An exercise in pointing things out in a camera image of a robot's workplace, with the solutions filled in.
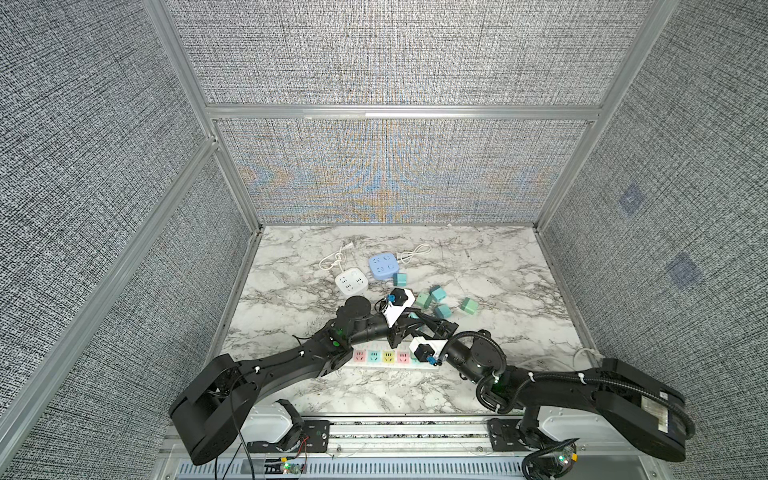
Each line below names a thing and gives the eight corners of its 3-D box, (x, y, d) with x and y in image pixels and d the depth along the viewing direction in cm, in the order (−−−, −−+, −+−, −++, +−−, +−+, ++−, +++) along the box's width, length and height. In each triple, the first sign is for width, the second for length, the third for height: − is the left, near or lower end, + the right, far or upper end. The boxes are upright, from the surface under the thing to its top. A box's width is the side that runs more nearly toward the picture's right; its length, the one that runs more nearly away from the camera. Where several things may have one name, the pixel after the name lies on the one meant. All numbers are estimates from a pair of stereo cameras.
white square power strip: (335, 294, 101) (334, 290, 99) (337, 272, 107) (337, 268, 105) (368, 294, 101) (367, 290, 99) (369, 272, 107) (368, 268, 105)
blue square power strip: (368, 279, 105) (368, 274, 103) (369, 258, 111) (368, 253, 109) (398, 279, 105) (399, 274, 103) (397, 258, 111) (398, 253, 109)
